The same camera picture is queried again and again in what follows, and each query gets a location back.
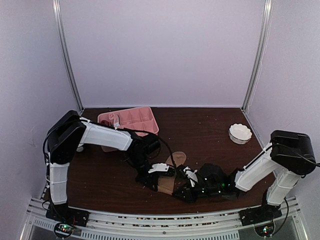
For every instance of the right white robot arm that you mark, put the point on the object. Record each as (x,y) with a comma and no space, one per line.
(290,152)

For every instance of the right aluminium frame post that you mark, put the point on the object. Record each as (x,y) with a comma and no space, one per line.
(257,65)

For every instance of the white scalloped bowl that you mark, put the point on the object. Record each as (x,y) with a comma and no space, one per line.
(239,133)

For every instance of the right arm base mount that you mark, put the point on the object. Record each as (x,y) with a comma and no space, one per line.
(262,218)

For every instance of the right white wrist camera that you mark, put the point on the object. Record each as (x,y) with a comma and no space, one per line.
(191,175)

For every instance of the left aluminium frame post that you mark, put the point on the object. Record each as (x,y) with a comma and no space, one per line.
(56,4)

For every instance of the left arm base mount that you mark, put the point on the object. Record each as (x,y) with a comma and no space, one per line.
(67,221)

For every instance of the dark red rolled sock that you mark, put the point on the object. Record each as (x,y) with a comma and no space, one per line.
(106,123)

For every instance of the aluminium frame post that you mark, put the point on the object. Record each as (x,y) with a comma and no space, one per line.
(257,65)
(56,4)

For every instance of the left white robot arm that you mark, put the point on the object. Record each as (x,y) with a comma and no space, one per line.
(72,131)

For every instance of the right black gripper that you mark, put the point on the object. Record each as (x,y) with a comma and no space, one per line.
(189,197)

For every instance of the pink divided organizer tray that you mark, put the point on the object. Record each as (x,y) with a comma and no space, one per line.
(138,118)

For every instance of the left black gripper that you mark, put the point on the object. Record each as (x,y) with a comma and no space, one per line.
(146,180)

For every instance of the white round cup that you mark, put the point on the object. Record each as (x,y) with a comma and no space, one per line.
(80,149)

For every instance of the pink patterned sock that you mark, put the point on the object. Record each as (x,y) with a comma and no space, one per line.
(114,119)

